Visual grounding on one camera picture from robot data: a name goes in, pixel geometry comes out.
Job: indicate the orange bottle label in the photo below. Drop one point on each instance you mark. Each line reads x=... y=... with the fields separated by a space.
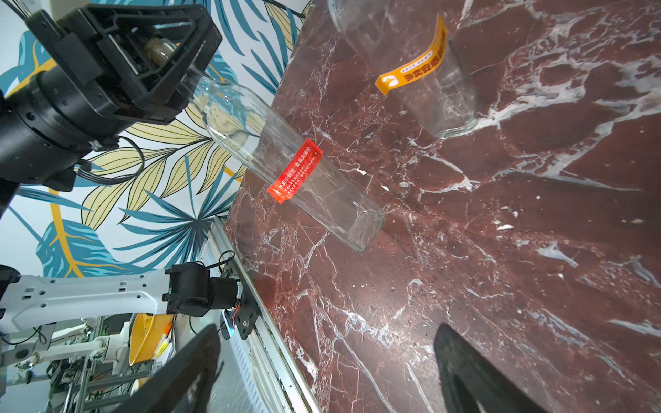
x=423 y=65

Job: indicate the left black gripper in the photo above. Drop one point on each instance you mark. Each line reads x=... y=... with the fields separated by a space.
x=115 y=65

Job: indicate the glass bottle with black cap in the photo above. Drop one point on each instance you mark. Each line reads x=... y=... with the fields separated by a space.
x=250 y=130

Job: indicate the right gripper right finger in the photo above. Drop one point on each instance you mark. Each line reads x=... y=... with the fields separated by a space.
x=470 y=383

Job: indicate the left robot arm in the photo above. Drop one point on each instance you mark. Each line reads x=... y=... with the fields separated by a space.
x=29 y=301

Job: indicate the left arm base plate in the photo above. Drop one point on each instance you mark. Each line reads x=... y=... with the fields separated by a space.
x=240 y=320

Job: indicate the aluminium front rail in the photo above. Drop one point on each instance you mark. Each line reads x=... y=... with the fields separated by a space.
x=257 y=374

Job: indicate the red bottle label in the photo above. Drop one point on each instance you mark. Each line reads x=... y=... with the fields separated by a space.
x=298 y=170

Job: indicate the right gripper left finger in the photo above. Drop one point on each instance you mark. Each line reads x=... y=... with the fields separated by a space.
x=185 y=383

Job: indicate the glass bottle with cork stopper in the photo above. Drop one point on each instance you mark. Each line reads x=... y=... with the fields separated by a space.
x=410 y=47

